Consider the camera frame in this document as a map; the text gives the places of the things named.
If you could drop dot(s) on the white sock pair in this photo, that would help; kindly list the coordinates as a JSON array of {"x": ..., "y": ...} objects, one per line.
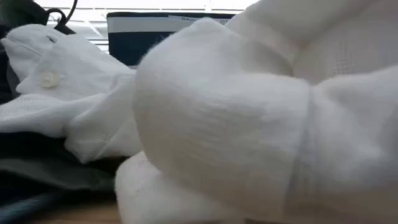
[{"x": 217, "y": 124}]

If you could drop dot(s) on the white button shirt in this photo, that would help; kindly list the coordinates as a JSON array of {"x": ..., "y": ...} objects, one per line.
[{"x": 77, "y": 81}]

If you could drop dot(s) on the dark grey garment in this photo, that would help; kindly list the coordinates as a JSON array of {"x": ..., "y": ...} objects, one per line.
[{"x": 37, "y": 161}]

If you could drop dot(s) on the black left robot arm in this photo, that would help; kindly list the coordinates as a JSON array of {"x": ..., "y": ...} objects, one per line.
[{"x": 25, "y": 12}]

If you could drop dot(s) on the navy white striped fabric basket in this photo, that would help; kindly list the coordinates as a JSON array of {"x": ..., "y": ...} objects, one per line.
[{"x": 140, "y": 43}]

